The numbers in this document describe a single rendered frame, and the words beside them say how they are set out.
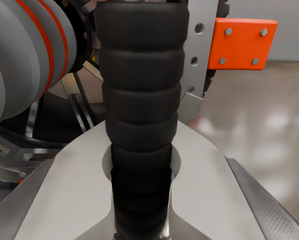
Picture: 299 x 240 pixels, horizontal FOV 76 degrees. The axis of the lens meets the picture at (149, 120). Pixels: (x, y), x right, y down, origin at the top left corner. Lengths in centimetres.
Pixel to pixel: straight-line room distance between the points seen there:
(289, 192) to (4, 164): 135
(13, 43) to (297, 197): 141
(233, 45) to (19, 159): 45
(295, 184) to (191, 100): 125
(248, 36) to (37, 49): 27
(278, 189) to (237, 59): 116
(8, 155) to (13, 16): 33
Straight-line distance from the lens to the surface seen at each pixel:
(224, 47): 32
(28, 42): 22
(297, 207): 137
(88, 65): 42
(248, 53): 33
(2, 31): 21
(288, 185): 148
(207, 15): 30
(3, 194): 75
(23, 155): 50
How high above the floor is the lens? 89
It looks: 30 degrees down
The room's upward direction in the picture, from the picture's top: 2 degrees clockwise
